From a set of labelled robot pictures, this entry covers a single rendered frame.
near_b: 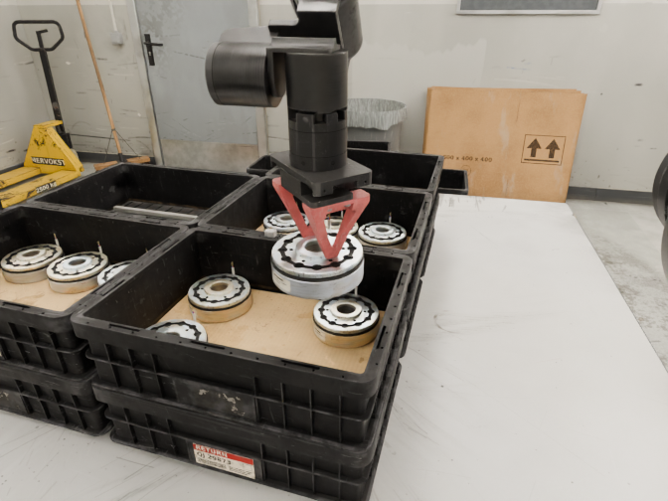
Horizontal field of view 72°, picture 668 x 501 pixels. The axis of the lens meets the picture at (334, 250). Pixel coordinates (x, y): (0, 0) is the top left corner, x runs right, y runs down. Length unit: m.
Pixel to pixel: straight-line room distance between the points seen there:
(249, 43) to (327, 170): 0.13
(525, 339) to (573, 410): 0.18
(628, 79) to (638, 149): 0.51
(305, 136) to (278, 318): 0.40
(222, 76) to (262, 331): 0.42
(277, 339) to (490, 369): 0.40
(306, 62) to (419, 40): 3.24
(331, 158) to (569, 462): 0.56
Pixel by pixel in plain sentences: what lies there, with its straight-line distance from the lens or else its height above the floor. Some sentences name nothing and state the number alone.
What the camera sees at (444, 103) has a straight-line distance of 3.52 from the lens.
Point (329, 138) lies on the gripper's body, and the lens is 0.44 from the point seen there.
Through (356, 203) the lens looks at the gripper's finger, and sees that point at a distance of 0.45.
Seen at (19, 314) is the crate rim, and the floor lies 0.92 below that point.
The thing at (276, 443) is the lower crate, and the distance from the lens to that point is 0.62.
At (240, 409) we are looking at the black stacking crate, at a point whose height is 0.84.
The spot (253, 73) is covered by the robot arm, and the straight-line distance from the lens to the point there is 0.44.
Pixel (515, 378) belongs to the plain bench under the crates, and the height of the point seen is 0.70.
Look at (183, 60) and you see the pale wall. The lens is 4.18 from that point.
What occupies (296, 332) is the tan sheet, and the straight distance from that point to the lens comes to 0.73.
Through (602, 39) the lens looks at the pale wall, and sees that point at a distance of 3.77.
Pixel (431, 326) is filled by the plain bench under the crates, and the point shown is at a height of 0.70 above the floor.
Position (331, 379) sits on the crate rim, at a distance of 0.51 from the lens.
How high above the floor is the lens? 1.27
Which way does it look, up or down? 28 degrees down
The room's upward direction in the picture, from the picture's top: straight up
